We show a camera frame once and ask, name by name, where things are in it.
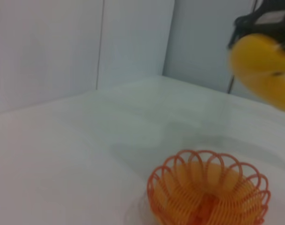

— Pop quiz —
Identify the yellow banana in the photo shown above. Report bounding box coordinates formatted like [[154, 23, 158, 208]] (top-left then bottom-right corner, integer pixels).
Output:
[[227, 32, 285, 112]]

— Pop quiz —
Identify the orange wire basket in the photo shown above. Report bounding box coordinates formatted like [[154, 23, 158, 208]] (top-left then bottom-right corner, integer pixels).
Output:
[[146, 150, 271, 225]]

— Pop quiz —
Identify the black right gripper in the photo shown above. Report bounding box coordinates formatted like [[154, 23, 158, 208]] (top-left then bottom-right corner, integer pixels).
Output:
[[227, 0, 285, 51]]

